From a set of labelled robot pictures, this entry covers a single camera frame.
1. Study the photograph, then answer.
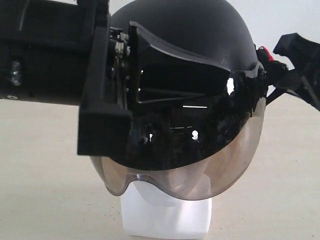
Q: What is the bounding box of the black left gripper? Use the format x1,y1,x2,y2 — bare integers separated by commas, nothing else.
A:
77,0,235,157

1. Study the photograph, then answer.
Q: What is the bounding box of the black helmet with tinted visor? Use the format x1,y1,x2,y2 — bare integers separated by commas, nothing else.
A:
90,0,288,201

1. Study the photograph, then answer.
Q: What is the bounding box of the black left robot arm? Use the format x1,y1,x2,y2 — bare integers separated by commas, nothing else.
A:
0,0,231,159

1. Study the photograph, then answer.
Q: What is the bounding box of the white mannequin head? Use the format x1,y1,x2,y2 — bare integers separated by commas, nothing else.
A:
120,171,212,240

